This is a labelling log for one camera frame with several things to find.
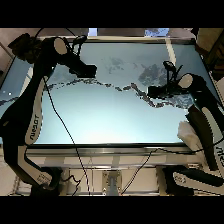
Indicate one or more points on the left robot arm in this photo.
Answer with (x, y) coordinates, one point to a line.
(20, 116)

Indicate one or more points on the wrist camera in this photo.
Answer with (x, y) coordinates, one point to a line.
(170, 68)
(79, 40)

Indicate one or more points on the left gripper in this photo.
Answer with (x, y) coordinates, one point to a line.
(83, 70)

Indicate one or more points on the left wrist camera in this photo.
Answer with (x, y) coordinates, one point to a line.
(79, 40)

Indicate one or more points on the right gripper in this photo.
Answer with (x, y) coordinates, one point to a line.
(161, 91)

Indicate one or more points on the silver frame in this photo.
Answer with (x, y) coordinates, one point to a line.
(110, 156)

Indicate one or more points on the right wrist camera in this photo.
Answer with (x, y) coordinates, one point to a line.
(170, 68)

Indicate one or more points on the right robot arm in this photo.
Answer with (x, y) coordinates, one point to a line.
(201, 91)

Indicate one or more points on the white garment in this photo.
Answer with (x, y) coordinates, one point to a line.
(187, 133)

